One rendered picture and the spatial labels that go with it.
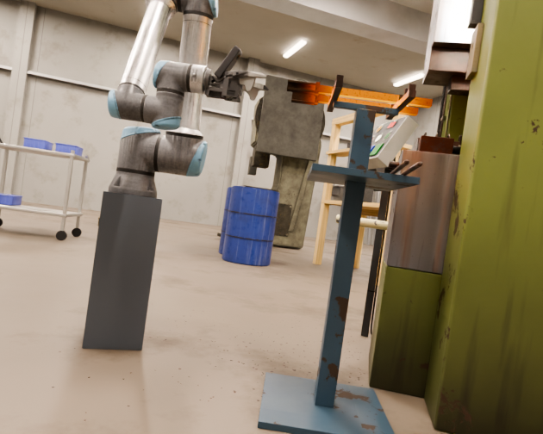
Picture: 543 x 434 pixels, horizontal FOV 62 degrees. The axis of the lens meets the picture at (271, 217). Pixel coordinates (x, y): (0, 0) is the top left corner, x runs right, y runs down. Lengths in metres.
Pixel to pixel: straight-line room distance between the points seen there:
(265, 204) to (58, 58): 8.62
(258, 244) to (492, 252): 3.55
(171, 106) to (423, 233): 1.01
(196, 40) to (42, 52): 10.85
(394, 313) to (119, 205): 1.12
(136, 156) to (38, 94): 10.63
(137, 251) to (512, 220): 1.31
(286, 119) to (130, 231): 5.96
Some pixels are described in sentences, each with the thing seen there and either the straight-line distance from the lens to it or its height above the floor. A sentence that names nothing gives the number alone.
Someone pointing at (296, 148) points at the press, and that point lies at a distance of 7.56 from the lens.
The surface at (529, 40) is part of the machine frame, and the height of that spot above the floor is 1.24.
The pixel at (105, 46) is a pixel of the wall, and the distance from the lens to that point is 12.60.
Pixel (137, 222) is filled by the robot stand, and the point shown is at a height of 0.50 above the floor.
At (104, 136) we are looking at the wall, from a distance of 12.18.
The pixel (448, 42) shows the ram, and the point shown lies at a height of 1.37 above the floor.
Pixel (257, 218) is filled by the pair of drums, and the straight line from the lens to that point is 4.84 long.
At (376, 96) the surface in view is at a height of 1.02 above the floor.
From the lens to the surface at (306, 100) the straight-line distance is 1.64.
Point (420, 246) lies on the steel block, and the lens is 1.79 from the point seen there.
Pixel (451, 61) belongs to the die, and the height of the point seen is 1.31.
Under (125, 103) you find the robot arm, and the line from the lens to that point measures 1.56.
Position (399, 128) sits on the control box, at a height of 1.12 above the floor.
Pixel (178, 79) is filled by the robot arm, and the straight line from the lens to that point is 1.54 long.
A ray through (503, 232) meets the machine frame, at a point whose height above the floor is 0.65.
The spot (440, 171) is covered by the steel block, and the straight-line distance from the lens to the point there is 1.81.
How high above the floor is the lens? 0.62
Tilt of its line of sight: 1 degrees down
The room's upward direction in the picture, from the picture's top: 8 degrees clockwise
